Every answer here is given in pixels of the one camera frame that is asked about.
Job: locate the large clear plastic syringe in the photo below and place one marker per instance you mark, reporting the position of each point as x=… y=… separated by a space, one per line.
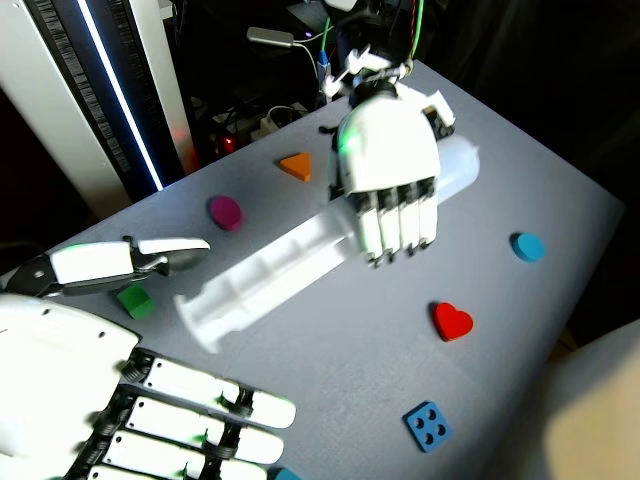
x=280 y=270

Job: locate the green cube block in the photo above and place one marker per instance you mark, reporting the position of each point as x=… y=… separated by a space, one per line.
x=135 y=302

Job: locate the magenta round block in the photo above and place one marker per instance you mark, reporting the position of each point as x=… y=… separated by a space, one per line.
x=225 y=212

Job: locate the plain blue block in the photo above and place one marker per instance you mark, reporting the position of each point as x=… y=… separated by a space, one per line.
x=286 y=475

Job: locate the grey table cloth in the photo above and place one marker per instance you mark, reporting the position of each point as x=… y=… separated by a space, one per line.
x=350 y=375

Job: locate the white tower with light strip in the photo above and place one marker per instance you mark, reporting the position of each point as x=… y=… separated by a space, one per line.
x=155 y=75

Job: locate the orange triangle block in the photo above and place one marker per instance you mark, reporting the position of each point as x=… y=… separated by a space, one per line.
x=297 y=165

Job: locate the white power strip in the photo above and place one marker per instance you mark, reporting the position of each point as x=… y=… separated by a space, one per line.
x=270 y=125

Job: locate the blue square block four holes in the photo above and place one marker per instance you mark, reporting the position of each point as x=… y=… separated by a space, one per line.
x=429 y=435

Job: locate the grey adapter box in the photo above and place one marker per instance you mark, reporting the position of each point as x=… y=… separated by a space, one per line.
x=270 y=37

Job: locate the red heart block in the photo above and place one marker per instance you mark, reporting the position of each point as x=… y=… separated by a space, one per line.
x=450 y=322

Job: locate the light blue round block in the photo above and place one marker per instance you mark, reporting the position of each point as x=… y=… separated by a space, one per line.
x=528 y=247

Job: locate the pale beige blurred object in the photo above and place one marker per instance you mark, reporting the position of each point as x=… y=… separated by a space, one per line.
x=595 y=415

